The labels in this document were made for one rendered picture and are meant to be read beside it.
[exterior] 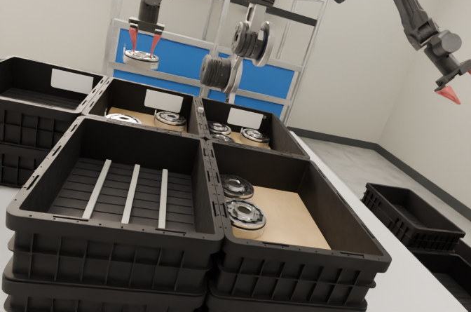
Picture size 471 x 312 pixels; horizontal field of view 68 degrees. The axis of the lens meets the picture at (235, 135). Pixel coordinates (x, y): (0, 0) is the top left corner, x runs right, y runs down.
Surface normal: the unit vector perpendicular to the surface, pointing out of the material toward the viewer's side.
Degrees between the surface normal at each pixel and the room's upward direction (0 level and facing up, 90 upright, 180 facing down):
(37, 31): 90
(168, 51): 90
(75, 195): 0
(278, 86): 90
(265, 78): 90
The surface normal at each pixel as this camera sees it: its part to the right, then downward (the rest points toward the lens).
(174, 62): 0.22, 0.39
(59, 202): 0.26, -0.91
